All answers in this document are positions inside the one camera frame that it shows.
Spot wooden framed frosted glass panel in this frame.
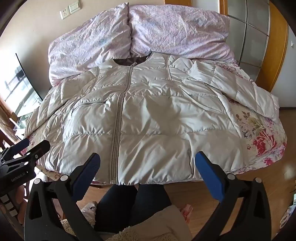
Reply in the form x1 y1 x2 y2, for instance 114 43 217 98
165 0 288 92

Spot wooden cabinet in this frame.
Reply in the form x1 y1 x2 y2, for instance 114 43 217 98
0 97 26 144

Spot person's left leg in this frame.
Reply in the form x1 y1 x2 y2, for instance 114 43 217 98
94 184 139 233

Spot black flat screen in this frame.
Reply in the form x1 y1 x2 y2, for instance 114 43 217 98
0 53 44 117

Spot white puffer jacket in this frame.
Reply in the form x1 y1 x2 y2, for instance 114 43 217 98
24 51 280 186

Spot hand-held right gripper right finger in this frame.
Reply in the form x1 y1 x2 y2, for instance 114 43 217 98
192 151 278 241

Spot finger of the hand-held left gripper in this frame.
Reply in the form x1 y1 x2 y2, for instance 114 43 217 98
0 138 30 161
5 140 51 173

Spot floral bed sheet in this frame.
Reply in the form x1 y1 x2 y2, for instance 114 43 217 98
25 59 287 186

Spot person's right leg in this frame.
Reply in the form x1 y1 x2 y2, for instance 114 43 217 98
135 184 173 232

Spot pink floral pillow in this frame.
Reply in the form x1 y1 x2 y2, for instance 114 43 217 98
47 2 132 87
128 5 237 63

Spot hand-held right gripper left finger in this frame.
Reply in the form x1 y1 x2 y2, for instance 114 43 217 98
24 152 102 241

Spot person's beige fleece coat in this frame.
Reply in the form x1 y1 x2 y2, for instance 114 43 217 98
62 205 192 241

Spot person's leg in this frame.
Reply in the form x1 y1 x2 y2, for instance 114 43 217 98
135 184 173 232
94 184 139 233

